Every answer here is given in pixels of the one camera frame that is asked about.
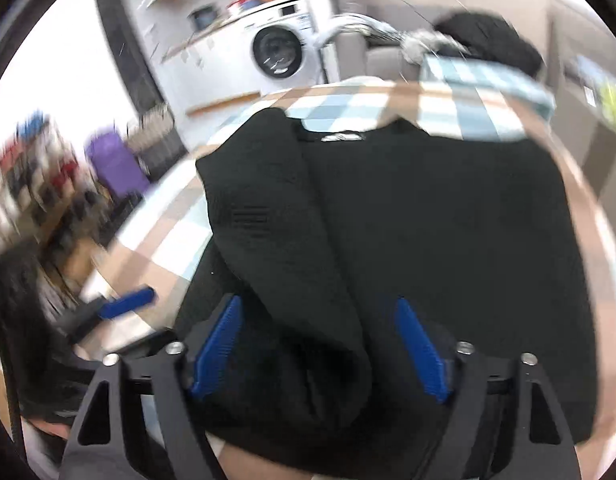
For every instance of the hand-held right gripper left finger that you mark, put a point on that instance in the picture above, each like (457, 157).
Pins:
(218, 345)

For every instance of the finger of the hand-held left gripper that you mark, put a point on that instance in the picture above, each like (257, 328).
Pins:
(125, 301)

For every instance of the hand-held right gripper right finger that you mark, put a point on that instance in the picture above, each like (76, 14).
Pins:
(420, 350)

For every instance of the black knit sweater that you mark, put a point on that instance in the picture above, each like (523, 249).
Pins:
(413, 220)

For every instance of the wooden shoe rack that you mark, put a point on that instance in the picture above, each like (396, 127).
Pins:
(48, 200)

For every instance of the purple bag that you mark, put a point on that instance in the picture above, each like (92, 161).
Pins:
(115, 165)

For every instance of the woven laundry basket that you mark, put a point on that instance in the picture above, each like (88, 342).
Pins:
(155, 140)

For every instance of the white base cabinet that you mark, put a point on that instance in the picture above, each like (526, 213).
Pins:
(208, 70)

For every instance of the checked tablecloth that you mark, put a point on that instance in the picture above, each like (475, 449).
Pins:
(348, 105)

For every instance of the teal checked cloth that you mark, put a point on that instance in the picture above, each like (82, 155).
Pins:
(488, 82)

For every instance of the white washing machine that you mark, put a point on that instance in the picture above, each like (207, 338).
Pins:
(280, 50)

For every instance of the grey sofa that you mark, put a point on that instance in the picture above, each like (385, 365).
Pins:
(353, 60)

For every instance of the grey garment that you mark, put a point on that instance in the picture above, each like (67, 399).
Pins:
(430, 45)

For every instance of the black jacket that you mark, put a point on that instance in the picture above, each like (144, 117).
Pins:
(488, 40)

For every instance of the light blue blanket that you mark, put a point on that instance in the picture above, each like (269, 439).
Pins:
(348, 25)

